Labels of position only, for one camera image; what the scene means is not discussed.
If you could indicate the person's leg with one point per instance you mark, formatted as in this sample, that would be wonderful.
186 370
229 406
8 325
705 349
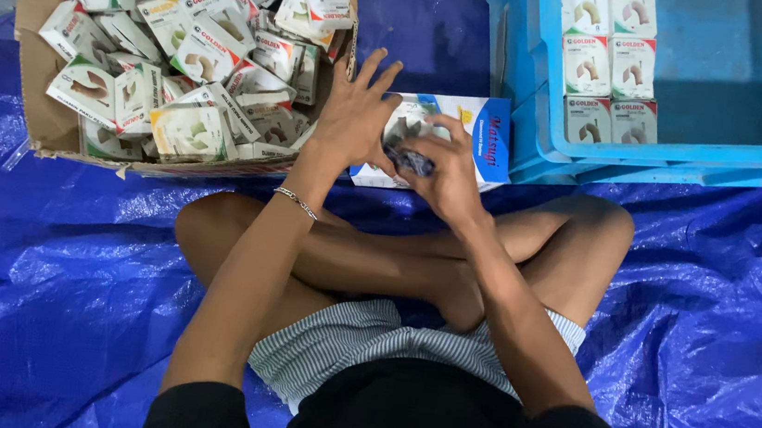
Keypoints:
580 247
362 261

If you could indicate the pile of small white boxes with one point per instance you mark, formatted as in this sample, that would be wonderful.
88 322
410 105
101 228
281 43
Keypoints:
194 49

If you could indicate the blue and white cardboard box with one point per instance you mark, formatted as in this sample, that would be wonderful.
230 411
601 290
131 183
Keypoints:
486 137

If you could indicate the rows of upright white boxes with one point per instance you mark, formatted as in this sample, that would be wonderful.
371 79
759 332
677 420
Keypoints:
608 65

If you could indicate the person's left hand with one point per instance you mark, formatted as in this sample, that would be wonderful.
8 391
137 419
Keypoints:
347 130

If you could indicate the brown cardboard carton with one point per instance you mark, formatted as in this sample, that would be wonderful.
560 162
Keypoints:
36 62

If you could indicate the black shirt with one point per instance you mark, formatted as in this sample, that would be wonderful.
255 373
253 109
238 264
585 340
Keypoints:
403 418

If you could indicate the person's right leg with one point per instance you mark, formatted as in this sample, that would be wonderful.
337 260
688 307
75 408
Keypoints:
580 247

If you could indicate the small dark blue silver part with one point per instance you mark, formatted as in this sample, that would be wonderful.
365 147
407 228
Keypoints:
409 155

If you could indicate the person's left leg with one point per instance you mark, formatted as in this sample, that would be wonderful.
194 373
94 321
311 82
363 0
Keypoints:
362 261

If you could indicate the blue plastic crate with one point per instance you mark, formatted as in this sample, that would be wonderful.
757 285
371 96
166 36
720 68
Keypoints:
729 80

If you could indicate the person's right hand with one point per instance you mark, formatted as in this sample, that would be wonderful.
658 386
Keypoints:
454 179

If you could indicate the striped grey shorts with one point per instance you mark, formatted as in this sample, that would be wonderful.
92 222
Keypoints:
354 347

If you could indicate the blue tarpaulin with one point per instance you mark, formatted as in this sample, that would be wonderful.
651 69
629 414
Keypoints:
46 279

